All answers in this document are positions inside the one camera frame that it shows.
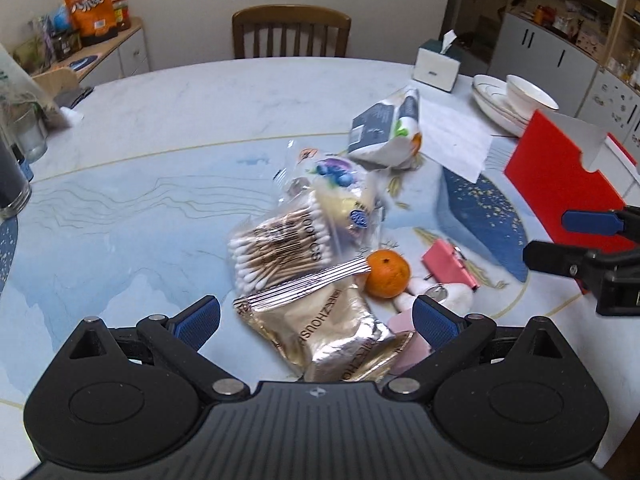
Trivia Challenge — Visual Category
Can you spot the orange snack bag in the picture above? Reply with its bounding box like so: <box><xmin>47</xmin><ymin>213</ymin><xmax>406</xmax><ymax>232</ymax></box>
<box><xmin>62</xmin><ymin>0</ymin><xmax>120</xmax><ymax>39</ymax></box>

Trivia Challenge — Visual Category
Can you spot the cotton swab bag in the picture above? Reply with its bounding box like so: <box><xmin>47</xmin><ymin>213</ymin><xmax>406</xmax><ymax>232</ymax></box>
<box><xmin>229</xmin><ymin>194</ymin><xmax>342</xmax><ymax>294</ymax></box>

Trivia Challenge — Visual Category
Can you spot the gold foil snack packet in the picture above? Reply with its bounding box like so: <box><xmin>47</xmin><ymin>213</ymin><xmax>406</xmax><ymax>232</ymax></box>
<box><xmin>233</xmin><ymin>256</ymin><xmax>416</xmax><ymax>384</ymax></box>

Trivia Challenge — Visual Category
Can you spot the white keychain toy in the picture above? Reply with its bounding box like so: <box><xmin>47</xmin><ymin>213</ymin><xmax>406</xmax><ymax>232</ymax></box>
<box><xmin>396</xmin><ymin>280</ymin><xmax>474</xmax><ymax>319</ymax></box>

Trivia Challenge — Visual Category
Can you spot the clear drinking glass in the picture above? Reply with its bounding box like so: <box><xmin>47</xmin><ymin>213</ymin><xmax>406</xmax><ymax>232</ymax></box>
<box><xmin>7</xmin><ymin>105</ymin><xmax>50</xmax><ymax>163</ymax></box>

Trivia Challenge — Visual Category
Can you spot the white gold-rimmed bowl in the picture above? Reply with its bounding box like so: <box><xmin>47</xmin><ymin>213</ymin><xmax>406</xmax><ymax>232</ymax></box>
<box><xmin>505</xmin><ymin>74</ymin><xmax>560</xmax><ymax>122</ymax></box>

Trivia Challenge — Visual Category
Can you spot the white cabinet with black handles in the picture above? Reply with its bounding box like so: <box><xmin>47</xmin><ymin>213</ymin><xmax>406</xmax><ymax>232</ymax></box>
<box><xmin>487</xmin><ymin>10</ymin><xmax>601</xmax><ymax>116</ymax></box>

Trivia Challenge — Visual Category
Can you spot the clear plastic bag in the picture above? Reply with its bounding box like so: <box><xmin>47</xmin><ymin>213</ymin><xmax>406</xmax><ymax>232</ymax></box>
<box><xmin>0</xmin><ymin>42</ymin><xmax>76</xmax><ymax>128</ymax></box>

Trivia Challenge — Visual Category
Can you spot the blueberry print bread packet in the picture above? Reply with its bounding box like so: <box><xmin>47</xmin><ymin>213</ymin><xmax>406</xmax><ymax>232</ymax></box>
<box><xmin>272</xmin><ymin>141</ymin><xmax>387</xmax><ymax>261</ymax></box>

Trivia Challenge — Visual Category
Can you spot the orange mandarin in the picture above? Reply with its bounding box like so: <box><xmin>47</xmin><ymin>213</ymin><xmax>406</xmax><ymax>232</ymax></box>
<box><xmin>364</xmin><ymin>250</ymin><xmax>412</xmax><ymax>300</ymax></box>

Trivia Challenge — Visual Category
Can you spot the green and white tissue box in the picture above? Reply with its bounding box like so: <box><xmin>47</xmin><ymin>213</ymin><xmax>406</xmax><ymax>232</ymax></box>
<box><xmin>412</xmin><ymin>30</ymin><xmax>462</xmax><ymax>93</ymax></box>

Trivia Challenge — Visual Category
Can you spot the white stickered cabinet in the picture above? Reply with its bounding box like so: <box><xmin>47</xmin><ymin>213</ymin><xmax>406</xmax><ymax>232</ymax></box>
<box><xmin>575</xmin><ymin>67</ymin><xmax>640</xmax><ymax>147</ymax></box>

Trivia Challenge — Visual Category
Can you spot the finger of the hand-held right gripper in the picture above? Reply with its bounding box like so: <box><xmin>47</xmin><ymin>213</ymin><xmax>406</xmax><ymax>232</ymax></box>
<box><xmin>522</xmin><ymin>240</ymin><xmax>640</xmax><ymax>287</ymax></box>
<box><xmin>561</xmin><ymin>206</ymin><xmax>640</xmax><ymax>237</ymax></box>

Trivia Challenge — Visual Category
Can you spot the white sideboard with wooden top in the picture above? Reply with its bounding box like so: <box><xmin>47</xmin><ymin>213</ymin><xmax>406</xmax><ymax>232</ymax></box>
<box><xmin>30</xmin><ymin>16</ymin><xmax>151</xmax><ymax>97</ymax></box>

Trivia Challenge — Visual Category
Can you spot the red lidded jar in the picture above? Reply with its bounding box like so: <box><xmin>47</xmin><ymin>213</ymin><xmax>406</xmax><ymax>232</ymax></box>
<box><xmin>111</xmin><ymin>0</ymin><xmax>132</xmax><ymax>31</ymax></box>

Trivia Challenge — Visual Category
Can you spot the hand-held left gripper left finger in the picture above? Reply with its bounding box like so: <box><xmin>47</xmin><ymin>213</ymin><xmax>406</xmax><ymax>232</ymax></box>
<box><xmin>70</xmin><ymin>295</ymin><xmax>251</xmax><ymax>402</ymax></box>

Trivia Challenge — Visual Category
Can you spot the white paper sheet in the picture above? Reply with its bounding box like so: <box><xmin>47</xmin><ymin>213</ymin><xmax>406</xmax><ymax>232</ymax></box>
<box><xmin>410</xmin><ymin>80</ymin><xmax>494</xmax><ymax>184</ymax></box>

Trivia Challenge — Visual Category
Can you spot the red cardboard box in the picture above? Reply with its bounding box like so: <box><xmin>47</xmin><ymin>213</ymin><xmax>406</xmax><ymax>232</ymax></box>
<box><xmin>503</xmin><ymin>110</ymin><xmax>640</xmax><ymax>297</ymax></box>

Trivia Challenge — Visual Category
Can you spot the pink soft block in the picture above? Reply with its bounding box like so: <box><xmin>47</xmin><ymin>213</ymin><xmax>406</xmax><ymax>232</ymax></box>
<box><xmin>387</xmin><ymin>314</ymin><xmax>432</xmax><ymax>376</ymax></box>

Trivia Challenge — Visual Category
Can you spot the pink card holder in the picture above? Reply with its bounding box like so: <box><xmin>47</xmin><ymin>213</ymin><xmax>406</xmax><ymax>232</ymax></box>
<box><xmin>421</xmin><ymin>238</ymin><xmax>481</xmax><ymax>290</ymax></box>

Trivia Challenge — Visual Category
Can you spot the wooden slat-back chair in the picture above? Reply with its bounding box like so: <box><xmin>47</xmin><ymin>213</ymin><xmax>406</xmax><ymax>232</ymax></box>
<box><xmin>231</xmin><ymin>5</ymin><xmax>352</xmax><ymax>59</ymax></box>

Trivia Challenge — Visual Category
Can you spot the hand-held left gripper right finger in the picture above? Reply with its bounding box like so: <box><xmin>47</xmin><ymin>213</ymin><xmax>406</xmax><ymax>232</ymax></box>
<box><xmin>382</xmin><ymin>295</ymin><xmax>571</xmax><ymax>402</ymax></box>

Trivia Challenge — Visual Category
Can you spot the marble pattern desktop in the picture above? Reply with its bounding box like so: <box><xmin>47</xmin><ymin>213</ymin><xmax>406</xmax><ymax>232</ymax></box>
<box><xmin>0</xmin><ymin>55</ymin><xmax>640</xmax><ymax>461</ymax></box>

